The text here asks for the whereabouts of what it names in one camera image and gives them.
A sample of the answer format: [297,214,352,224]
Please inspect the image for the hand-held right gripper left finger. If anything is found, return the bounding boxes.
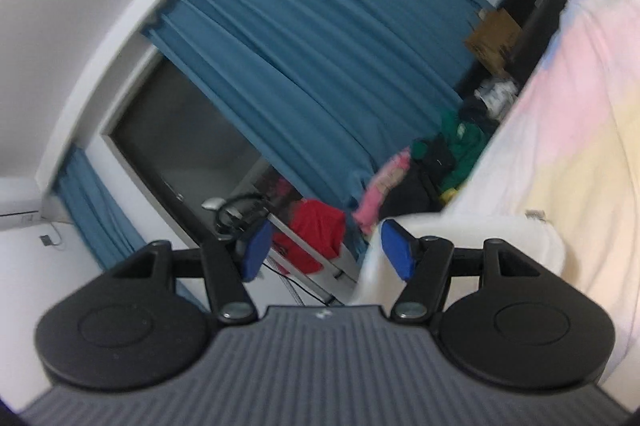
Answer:
[102,221,273,324]

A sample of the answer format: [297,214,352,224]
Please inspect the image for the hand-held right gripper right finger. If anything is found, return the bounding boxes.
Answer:
[381,220,551,324]

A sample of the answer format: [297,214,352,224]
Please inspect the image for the white pants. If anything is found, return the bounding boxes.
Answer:
[347,210,567,308]

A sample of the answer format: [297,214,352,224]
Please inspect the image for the pink clothes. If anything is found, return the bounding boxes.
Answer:
[351,147,414,235]

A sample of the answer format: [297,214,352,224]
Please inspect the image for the green clothes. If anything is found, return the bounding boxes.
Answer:
[411,107,489,203]

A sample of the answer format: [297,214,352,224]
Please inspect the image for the garment steamer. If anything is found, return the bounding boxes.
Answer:
[201,192,362,308]

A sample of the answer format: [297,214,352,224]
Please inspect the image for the red garment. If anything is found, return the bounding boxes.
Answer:
[271,198,347,276]

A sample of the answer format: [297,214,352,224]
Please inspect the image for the dark window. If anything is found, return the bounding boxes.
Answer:
[101,55,302,248]

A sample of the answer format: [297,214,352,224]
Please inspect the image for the narrow blue curtain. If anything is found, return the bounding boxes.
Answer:
[54,145,207,309]

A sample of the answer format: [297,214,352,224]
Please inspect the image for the white patterned cloth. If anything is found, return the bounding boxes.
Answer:
[474,77,519,115]

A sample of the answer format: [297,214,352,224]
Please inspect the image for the wide blue curtain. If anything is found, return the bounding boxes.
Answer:
[141,0,494,218]

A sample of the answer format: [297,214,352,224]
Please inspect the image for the pastel tie-dye bedspread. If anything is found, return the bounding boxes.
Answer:
[442,0,640,407]

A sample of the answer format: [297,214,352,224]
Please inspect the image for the brown cardboard box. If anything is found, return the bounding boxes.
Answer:
[464,7,524,78]

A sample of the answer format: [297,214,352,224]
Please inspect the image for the white air conditioner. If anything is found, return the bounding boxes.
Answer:
[0,204,42,230]

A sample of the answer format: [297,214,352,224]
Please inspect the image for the black sofa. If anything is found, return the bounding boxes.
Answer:
[454,0,577,103]

